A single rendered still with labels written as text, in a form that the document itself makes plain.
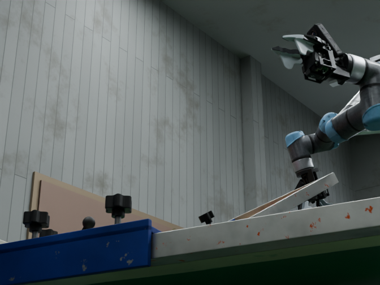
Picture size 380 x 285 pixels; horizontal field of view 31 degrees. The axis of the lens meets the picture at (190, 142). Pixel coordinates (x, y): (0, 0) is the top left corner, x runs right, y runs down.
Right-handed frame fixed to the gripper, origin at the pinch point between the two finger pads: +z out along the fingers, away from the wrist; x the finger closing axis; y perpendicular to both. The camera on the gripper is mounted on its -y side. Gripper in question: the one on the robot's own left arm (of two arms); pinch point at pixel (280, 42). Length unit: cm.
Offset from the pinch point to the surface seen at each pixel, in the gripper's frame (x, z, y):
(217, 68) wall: 540, -330, -481
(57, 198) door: 463, -83, -194
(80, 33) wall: 447, -96, -392
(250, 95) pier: 554, -391, -458
